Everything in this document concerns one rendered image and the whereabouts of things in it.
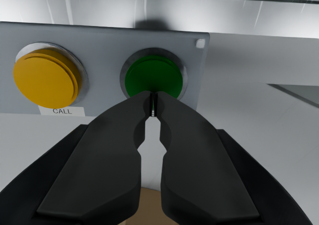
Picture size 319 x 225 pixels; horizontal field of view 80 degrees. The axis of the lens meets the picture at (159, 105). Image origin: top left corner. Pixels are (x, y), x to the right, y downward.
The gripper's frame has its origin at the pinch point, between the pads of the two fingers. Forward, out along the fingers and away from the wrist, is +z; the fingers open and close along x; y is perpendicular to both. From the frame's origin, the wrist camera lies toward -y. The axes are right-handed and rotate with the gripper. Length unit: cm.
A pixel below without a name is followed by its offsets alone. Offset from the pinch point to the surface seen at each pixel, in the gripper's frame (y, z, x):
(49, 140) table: 15.8, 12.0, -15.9
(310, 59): 1.0, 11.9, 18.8
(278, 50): 0.1, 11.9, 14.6
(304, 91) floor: 49, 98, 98
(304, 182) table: 24.8, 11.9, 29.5
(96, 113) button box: 3.0, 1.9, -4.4
